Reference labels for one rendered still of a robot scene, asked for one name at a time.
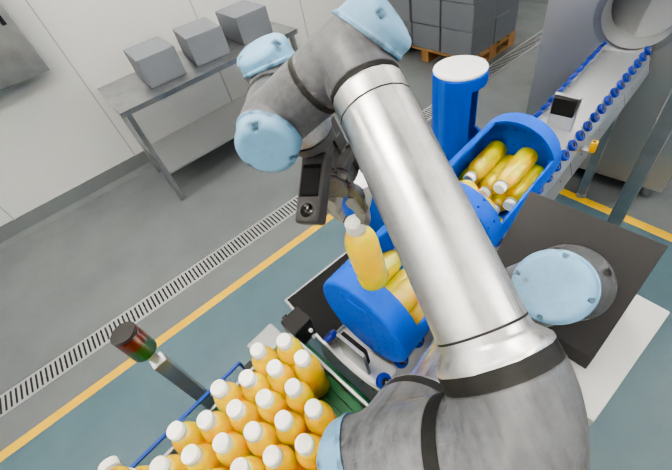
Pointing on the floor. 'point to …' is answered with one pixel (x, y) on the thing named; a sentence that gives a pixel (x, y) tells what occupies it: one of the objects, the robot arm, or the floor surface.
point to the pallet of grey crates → (456, 7)
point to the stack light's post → (178, 377)
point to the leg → (594, 162)
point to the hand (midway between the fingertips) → (354, 223)
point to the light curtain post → (643, 163)
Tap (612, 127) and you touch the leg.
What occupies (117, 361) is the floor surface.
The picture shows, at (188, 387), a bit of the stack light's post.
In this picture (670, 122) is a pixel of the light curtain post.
